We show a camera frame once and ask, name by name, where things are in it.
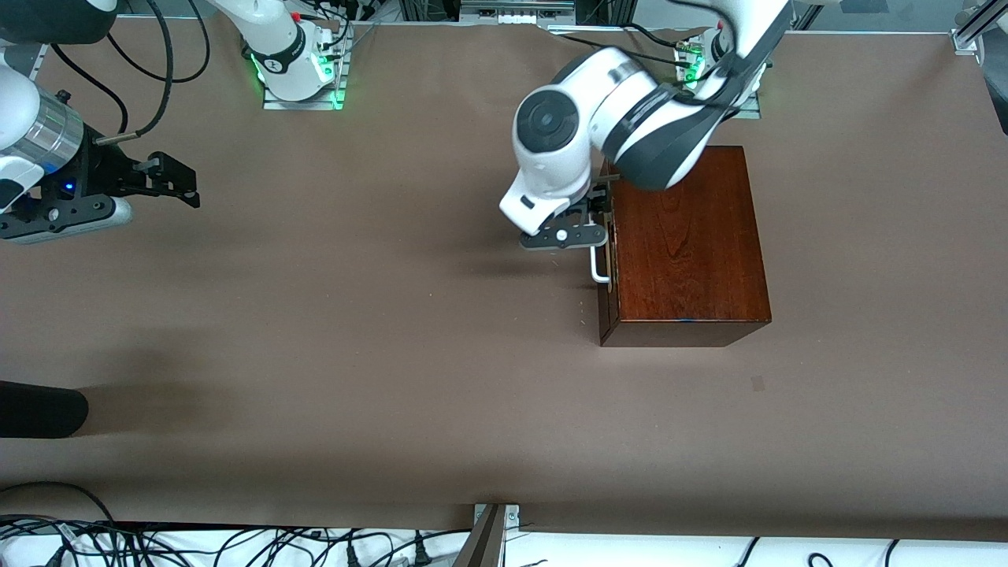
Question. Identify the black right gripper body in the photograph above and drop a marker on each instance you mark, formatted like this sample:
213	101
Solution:
101	171

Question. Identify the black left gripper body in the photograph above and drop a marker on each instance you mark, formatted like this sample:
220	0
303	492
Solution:
596	206

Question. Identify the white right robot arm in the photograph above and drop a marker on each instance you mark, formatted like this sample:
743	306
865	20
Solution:
279	47

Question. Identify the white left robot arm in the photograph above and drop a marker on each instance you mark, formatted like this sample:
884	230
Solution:
551	126

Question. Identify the dark brown wooden cabinet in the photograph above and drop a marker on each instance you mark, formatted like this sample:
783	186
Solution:
693	252

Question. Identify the grey power strip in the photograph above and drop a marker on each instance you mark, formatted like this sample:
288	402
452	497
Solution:
512	12

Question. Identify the black rounded cylinder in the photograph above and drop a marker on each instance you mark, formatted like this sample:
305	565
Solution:
39	409

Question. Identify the dark metal beam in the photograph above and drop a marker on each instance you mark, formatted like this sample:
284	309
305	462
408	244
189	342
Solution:
482	547

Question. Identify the black power plug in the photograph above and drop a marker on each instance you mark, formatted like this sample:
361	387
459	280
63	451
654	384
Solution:
353	555
421	551

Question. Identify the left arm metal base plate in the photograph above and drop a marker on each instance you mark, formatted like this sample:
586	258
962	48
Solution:
720	113

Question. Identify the silver metal bracket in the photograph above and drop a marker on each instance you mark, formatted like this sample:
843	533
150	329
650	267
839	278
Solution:
513	516

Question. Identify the aluminium corner bracket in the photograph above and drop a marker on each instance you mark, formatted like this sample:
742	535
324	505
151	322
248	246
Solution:
967	39

